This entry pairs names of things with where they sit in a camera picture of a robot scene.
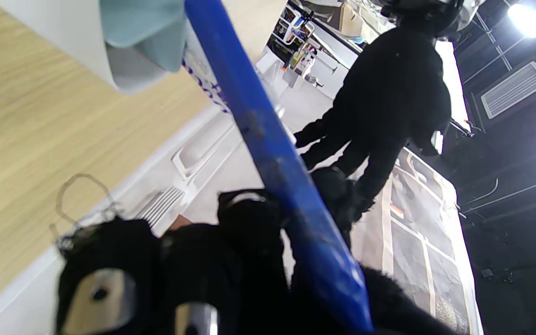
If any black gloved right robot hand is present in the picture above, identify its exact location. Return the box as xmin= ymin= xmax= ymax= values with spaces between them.
xmin=54 ymin=167 xmax=459 ymax=335

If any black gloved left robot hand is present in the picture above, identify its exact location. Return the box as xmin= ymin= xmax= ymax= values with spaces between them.
xmin=294 ymin=0 xmax=464 ymax=210

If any blue toothbrush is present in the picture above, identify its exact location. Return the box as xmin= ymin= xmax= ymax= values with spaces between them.
xmin=184 ymin=0 xmax=373 ymax=333

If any brown wooden cutting board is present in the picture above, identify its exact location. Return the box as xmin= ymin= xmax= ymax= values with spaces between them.
xmin=168 ymin=214 xmax=195 ymax=233

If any white ceiling air vent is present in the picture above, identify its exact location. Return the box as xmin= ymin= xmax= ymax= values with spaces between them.
xmin=481 ymin=61 xmax=536 ymax=119

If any round ceiling spotlight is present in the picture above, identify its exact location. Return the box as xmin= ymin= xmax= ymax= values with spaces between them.
xmin=508 ymin=2 xmax=536 ymax=39

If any printed tile backdrop panel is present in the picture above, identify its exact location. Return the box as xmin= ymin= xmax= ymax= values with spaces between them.
xmin=352 ymin=149 xmax=482 ymax=335

